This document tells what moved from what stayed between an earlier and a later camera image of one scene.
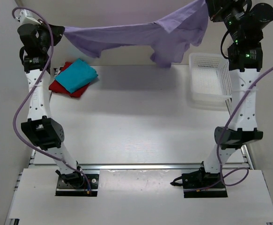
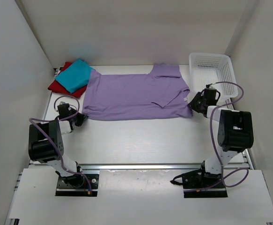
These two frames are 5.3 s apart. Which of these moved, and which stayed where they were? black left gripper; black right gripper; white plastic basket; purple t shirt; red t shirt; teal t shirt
Moved: black left gripper; purple t shirt; black right gripper
Stayed: teal t shirt; white plastic basket; red t shirt
